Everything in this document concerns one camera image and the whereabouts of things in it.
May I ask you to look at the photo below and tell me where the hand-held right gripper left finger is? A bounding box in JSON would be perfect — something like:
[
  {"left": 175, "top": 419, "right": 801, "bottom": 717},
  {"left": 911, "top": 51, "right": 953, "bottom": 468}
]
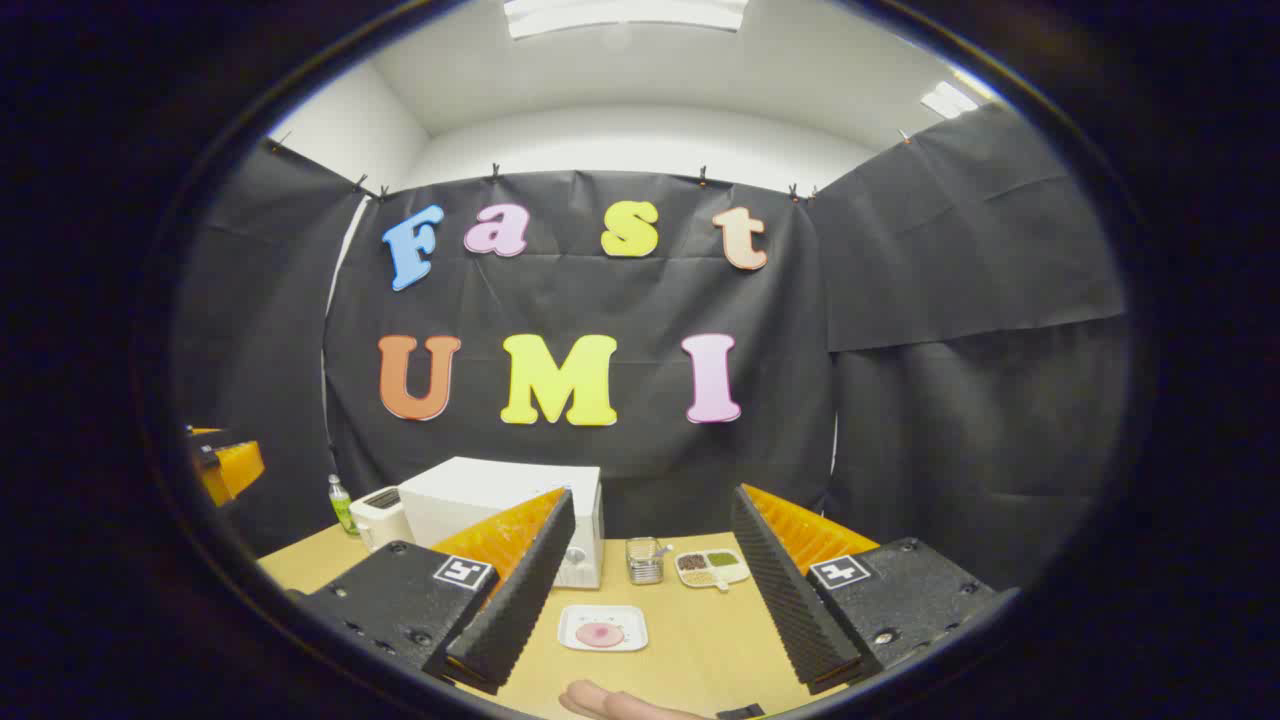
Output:
[{"left": 285, "top": 487, "right": 578, "bottom": 698}]

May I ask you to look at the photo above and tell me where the small ceiling light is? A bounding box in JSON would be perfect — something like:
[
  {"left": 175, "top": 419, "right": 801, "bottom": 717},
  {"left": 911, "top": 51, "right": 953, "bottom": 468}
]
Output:
[{"left": 920, "top": 80, "right": 981, "bottom": 121}]

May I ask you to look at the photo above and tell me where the white divided dish with beans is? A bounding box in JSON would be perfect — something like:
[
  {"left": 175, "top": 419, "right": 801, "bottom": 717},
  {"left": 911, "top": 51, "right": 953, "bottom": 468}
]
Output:
[{"left": 674, "top": 549, "right": 751, "bottom": 593}]

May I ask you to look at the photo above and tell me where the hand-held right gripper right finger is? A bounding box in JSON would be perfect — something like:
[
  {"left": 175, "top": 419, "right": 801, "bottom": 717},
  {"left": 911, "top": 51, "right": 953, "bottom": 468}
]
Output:
[{"left": 730, "top": 483, "right": 1021, "bottom": 696}]

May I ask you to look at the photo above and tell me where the white square plate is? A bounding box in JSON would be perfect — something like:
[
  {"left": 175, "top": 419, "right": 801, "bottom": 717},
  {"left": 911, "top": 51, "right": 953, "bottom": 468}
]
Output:
[{"left": 557, "top": 604, "right": 649, "bottom": 654}]

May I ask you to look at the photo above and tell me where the black backdrop cloth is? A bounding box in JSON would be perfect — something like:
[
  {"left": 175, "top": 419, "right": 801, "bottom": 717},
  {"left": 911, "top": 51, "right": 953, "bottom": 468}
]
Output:
[{"left": 172, "top": 100, "right": 1131, "bottom": 601}]

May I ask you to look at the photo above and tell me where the green drink bottle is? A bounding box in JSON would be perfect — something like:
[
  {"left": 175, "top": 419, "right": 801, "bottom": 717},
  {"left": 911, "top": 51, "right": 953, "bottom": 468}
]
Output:
[{"left": 328, "top": 474, "right": 359, "bottom": 537}]

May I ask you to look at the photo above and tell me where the white toaster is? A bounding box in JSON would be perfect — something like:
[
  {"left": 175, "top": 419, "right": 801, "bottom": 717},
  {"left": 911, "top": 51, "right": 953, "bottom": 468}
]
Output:
[{"left": 349, "top": 486, "right": 413, "bottom": 553}]

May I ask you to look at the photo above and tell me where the white microwave oven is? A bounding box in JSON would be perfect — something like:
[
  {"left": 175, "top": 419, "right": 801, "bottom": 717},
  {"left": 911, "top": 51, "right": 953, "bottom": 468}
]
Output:
[{"left": 398, "top": 457, "right": 605, "bottom": 590}]

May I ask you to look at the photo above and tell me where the metal wire basket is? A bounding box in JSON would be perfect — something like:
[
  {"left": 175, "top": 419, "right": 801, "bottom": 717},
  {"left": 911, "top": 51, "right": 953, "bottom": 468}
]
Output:
[{"left": 626, "top": 537, "right": 673, "bottom": 586}]

